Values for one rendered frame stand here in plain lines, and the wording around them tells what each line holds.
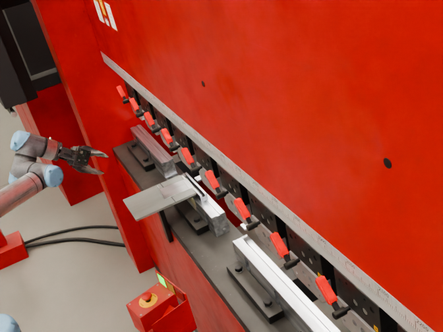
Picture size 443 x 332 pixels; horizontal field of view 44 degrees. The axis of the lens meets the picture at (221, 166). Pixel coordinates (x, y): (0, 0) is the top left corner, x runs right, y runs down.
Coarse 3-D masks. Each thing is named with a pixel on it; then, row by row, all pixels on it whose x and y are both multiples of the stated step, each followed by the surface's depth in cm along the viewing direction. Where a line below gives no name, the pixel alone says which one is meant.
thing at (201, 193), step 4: (188, 176) 232; (192, 180) 228; (192, 184) 227; (196, 184) 224; (196, 188) 224; (200, 188) 221; (196, 192) 219; (200, 192) 220; (204, 192) 218; (196, 196) 222; (200, 196) 217; (204, 196) 218; (200, 200) 218; (204, 200) 219
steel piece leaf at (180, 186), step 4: (172, 184) 228; (176, 184) 227; (180, 184) 227; (184, 184) 226; (164, 188) 227; (168, 188) 226; (172, 188) 225; (176, 188) 225; (180, 188) 224; (184, 188) 223; (188, 188) 223; (160, 192) 224; (164, 192) 224; (168, 192) 223; (172, 192) 223; (176, 192) 222; (180, 192) 222; (164, 196) 221; (168, 196) 221
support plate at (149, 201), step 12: (168, 180) 232; (180, 180) 230; (144, 192) 228; (156, 192) 226; (192, 192) 220; (132, 204) 222; (144, 204) 220; (156, 204) 218; (168, 204) 216; (144, 216) 213
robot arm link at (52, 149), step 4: (48, 140) 197; (52, 140) 198; (48, 144) 196; (52, 144) 197; (56, 144) 198; (48, 148) 196; (52, 148) 196; (56, 148) 197; (48, 152) 196; (52, 152) 197; (56, 152) 197; (44, 156) 197; (48, 156) 197; (52, 156) 198
